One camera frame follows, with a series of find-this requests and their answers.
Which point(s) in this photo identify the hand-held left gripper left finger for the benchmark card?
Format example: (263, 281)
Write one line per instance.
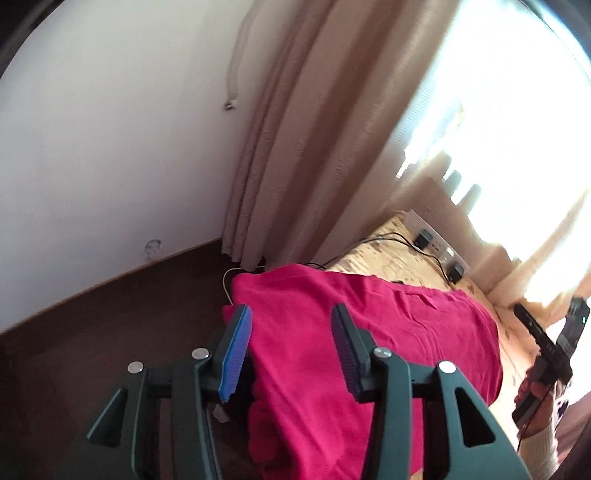
(236, 355)

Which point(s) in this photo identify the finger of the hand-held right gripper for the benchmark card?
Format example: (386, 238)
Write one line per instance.
(535, 330)

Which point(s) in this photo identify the person's right hand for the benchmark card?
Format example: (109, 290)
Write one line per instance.
(549, 408)

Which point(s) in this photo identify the person's right forearm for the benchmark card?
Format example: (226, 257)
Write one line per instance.
(542, 452)

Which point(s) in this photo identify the white sheer curtain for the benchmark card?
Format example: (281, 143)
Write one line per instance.
(531, 138)

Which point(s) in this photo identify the beige curtain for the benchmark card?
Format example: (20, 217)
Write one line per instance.
(300, 138)

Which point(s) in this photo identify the white power strip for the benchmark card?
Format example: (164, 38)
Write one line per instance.
(441, 251)

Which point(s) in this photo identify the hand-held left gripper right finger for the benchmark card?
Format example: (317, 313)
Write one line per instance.
(347, 355)

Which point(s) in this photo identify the red garment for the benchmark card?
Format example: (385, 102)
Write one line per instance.
(369, 332)

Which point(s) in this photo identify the black power adapter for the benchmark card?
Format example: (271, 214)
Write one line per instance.
(422, 240)
(456, 272)

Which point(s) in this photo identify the white wall pipe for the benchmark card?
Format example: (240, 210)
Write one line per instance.
(233, 60)

